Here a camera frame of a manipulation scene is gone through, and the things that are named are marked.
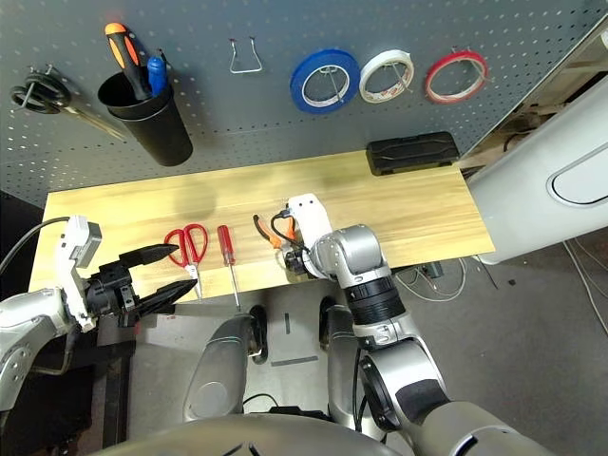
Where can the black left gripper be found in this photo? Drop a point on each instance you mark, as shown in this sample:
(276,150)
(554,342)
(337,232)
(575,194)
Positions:
(111,292)

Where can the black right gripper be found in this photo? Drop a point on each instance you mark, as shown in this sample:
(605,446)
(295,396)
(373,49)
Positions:
(297,263)

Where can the orange black needle-nose pliers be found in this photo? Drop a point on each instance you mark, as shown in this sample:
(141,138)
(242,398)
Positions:
(274,240)

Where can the red tape roll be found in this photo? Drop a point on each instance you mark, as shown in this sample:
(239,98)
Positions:
(430,90)

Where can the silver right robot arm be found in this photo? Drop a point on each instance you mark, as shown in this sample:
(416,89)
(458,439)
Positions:
(351,252)

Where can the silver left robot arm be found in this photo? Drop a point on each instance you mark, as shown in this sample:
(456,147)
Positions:
(24,313)

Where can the grey metal pegboard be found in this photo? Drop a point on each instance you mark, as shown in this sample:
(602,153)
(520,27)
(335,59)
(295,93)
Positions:
(261,119)

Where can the short black floor tape strip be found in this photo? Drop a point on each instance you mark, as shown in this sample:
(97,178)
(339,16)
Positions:
(287,324)

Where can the long black floor tape strip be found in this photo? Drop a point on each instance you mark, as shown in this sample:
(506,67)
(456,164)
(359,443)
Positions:
(294,360)

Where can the silver right robot leg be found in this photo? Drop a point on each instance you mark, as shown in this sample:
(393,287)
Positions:
(339,361)

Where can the silver robot leg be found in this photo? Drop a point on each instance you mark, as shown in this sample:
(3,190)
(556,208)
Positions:
(214,380)
(339,361)

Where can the black table leg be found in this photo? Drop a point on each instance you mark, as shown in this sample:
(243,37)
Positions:
(114,380)

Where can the silver left robot leg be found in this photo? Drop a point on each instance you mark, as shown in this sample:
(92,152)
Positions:
(214,380)

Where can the black plastic cup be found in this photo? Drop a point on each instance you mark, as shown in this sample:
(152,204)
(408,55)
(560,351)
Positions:
(157,138)

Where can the black plastic tool case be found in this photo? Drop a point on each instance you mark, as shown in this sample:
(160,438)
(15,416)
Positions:
(413,152)

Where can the blue tape roll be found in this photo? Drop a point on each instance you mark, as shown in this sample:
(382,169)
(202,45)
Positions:
(297,90)

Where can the grey robot torso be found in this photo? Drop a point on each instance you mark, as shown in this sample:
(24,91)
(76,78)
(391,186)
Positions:
(237,437)

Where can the white tape roll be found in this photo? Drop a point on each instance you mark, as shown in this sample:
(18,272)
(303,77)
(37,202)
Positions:
(365,85)

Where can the large white rounded housing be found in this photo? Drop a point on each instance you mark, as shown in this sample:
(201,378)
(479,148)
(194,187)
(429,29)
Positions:
(522,199)

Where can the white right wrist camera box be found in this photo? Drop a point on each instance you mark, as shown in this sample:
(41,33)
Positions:
(311,218)

